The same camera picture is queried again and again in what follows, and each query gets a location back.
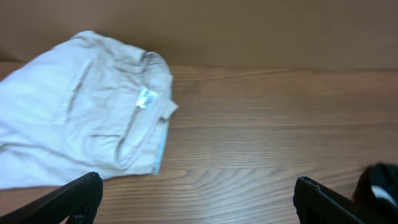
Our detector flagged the black t-shirt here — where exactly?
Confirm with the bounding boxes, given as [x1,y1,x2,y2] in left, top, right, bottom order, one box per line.
[353,163,397,223]

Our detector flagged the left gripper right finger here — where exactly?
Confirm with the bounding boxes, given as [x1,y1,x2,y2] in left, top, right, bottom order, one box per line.
[293,177,386,224]

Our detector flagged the grey folded garment underneath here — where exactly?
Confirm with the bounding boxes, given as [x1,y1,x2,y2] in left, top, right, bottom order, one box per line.
[152,121,169,175]

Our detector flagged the beige folded trousers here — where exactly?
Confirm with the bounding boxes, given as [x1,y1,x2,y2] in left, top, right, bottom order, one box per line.
[1,31,177,189]

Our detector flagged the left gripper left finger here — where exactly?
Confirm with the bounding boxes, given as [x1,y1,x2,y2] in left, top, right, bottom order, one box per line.
[1,172,103,224]

